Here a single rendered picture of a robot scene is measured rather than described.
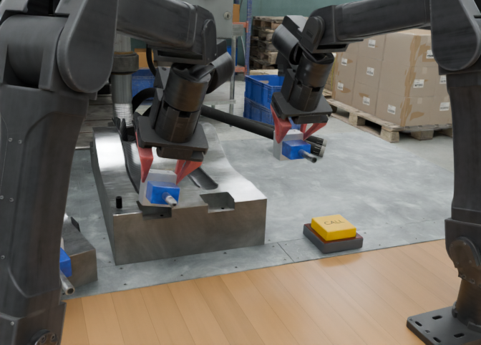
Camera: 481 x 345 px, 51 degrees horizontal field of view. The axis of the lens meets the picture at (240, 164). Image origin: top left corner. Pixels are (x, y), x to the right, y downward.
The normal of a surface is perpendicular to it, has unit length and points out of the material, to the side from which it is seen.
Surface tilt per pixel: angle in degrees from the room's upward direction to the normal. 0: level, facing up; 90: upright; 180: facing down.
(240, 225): 90
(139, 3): 87
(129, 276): 0
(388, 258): 0
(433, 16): 90
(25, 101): 72
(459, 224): 90
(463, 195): 80
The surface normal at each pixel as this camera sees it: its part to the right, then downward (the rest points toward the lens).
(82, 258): 0.60, 0.29
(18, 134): -0.35, -0.01
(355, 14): -0.70, 0.12
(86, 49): 0.92, 0.16
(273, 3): 0.29, 0.33
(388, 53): -0.92, -0.03
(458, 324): 0.04, -0.94
